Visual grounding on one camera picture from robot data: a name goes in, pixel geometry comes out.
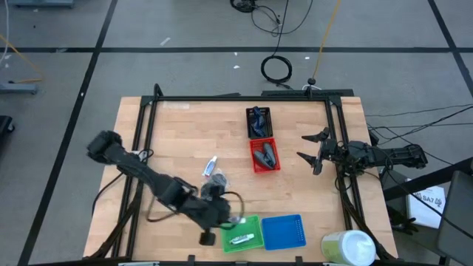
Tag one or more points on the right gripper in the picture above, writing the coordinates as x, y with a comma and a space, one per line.
330, 151

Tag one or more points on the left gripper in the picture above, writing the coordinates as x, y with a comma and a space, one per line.
208, 212

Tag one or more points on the grey deodorant stick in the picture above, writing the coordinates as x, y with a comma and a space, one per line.
269, 153
260, 159

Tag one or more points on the black pad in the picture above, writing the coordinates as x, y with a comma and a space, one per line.
220, 180

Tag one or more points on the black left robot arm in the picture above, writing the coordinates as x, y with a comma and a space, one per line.
140, 173

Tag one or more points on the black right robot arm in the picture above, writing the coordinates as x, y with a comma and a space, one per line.
399, 155

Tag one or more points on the green plastic basket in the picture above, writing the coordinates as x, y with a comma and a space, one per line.
253, 227

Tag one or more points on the black table clamp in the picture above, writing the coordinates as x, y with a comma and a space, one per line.
299, 260
191, 259

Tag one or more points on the black plastic basket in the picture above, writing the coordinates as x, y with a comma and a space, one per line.
269, 118

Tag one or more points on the red plastic basket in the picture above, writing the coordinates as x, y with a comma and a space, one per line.
255, 144

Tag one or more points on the black flat strip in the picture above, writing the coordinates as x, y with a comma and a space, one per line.
295, 92

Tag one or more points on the blue plastic basket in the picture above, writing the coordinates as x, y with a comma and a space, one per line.
282, 232

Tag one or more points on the black round stand foot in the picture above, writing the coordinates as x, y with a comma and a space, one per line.
312, 81

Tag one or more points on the wipes canister white lid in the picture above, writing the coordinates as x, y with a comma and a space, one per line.
351, 249

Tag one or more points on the black slanted beam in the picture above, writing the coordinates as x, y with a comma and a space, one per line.
425, 181

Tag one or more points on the clear tape strip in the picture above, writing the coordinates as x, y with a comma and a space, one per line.
175, 106

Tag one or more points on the white printed cardboard box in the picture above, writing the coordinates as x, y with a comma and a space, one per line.
430, 214

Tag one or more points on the grey chair panel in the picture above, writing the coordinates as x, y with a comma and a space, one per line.
456, 221

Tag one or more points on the black floor object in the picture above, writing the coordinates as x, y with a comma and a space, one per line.
5, 123

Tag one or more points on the grey metal floor base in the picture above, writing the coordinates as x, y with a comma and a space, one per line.
18, 88

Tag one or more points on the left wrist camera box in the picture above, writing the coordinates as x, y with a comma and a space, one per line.
211, 190

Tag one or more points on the black metal table frame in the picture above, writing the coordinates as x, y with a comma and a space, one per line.
221, 98

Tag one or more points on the blue-grey floor rail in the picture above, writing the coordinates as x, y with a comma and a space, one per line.
40, 3

